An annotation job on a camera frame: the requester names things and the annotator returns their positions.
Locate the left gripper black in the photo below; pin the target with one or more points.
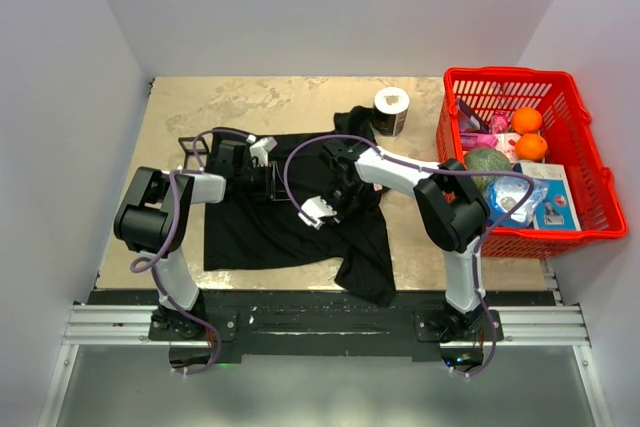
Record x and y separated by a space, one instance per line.
273 186

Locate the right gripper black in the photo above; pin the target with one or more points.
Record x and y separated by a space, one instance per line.
344 212

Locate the black garment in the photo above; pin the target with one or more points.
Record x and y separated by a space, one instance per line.
244 234

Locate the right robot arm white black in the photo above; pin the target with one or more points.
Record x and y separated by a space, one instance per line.
453 212

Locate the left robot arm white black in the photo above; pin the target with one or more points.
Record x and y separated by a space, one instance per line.
153 216

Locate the toilet paper roll dark wrapper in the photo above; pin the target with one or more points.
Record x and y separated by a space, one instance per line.
390 109

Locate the purple box in basket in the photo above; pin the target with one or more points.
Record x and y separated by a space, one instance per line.
470 117

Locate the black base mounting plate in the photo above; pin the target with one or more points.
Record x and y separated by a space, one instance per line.
327 323

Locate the green melon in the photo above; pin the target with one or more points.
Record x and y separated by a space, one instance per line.
486 160

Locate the pink snack packet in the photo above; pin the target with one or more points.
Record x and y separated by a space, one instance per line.
496 134

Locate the lower orange fruit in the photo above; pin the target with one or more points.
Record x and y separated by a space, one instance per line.
531 147

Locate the orange fruit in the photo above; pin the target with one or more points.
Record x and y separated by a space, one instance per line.
526 120
531 147

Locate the upper orange fruit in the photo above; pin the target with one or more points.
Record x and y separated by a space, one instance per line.
526 120

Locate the white blue booklet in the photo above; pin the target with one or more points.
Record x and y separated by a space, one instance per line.
556 211

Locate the red plastic basket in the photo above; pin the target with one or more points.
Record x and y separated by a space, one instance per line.
567 130

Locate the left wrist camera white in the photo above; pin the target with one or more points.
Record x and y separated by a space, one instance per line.
260 148

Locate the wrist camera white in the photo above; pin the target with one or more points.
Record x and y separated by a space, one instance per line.
260 148
316 212

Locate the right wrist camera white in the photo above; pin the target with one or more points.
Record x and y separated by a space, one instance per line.
316 212

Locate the black wire frame stand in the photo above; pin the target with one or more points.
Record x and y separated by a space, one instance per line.
194 147

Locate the aluminium rail frame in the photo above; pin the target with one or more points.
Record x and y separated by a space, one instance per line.
530 319

